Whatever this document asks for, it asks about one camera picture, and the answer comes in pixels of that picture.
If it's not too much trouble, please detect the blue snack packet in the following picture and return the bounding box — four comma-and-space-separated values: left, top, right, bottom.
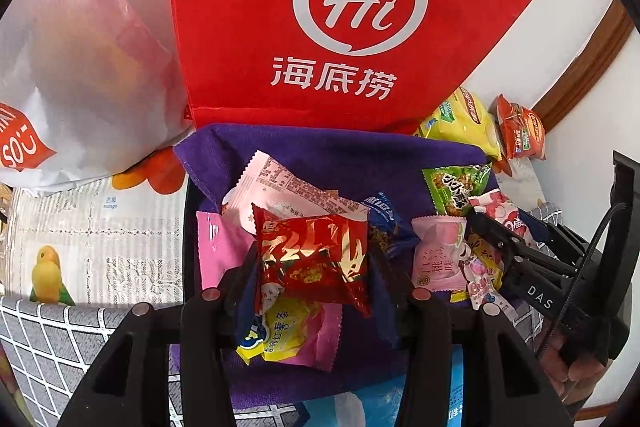
362, 192, 421, 260

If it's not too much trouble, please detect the pink and yellow snack packet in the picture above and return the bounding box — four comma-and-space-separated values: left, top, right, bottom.
196, 211, 345, 373

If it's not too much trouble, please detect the green snack packet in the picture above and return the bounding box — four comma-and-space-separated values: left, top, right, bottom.
421, 163, 493, 218

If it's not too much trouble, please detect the pink cookie packet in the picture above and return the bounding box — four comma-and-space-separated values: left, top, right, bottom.
222, 151, 368, 233

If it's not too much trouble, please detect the white plastic bag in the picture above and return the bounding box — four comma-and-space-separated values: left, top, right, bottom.
0, 0, 193, 192

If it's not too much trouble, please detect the red snack packet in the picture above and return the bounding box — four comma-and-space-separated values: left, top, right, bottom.
251, 204, 372, 319

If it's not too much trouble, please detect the blue tissue pack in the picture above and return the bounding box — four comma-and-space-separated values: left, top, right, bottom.
295, 344, 468, 427

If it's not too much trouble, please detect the pale pink snack packet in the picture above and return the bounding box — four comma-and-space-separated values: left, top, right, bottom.
411, 216, 471, 293

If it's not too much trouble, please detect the person's right hand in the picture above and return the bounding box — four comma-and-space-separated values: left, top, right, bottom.
537, 337, 608, 403

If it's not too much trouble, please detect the small pink candy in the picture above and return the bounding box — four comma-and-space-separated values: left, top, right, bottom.
462, 257, 516, 323

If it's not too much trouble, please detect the yellow chip bag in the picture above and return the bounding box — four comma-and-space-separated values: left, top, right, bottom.
417, 87, 503, 162

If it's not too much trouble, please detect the purple towel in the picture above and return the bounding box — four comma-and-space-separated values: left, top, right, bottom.
170, 123, 501, 413

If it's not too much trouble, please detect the black cable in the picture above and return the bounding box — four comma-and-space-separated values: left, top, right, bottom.
542, 203, 628, 358

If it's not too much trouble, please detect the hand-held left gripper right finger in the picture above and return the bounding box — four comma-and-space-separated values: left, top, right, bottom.
367, 252, 573, 427

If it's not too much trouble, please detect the pink bear print snack packet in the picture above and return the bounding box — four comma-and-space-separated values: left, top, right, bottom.
467, 188, 523, 240

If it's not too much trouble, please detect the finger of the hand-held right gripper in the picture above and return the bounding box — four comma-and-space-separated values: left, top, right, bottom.
467, 213, 532, 278
520, 207, 588, 264

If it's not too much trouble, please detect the yellow triangular snack packet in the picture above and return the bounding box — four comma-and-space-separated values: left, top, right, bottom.
450, 232, 503, 303

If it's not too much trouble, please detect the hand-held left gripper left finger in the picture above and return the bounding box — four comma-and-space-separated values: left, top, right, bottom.
57, 247, 261, 427

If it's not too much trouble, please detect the orange chip bag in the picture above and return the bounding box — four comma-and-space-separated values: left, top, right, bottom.
495, 94, 546, 160

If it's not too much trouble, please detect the brown wooden door frame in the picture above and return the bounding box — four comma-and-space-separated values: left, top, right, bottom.
532, 0, 633, 132

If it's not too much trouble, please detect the red paper bag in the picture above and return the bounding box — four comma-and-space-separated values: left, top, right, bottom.
167, 0, 561, 135

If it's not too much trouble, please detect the grey checked tablecloth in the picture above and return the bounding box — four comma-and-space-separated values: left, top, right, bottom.
0, 202, 591, 427

